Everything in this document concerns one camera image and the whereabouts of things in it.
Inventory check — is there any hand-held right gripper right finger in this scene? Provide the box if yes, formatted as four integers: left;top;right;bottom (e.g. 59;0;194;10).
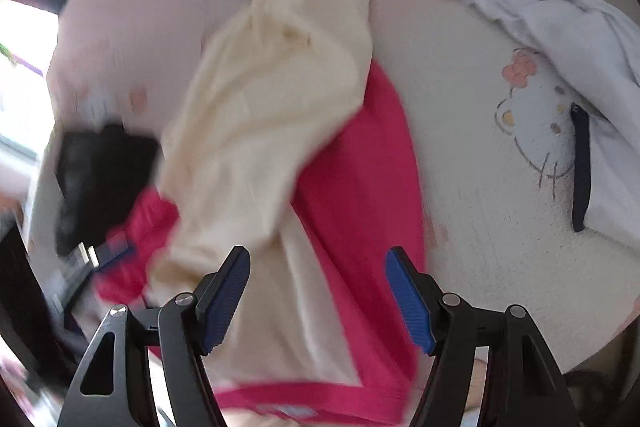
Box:
385;247;581;427

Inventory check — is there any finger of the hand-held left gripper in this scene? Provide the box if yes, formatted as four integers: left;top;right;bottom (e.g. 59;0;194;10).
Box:
75;243;138;269

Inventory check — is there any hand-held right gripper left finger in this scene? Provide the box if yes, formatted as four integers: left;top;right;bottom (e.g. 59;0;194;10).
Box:
57;246;251;427

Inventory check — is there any pink and cream shirt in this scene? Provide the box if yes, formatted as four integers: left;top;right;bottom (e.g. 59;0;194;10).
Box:
95;0;427;425

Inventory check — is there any white shirt with navy trim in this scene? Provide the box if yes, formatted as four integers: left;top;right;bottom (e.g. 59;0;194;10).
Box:
397;0;640;253

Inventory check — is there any sofa with cat print cover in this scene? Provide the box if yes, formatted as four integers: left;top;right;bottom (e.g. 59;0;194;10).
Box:
30;0;640;378

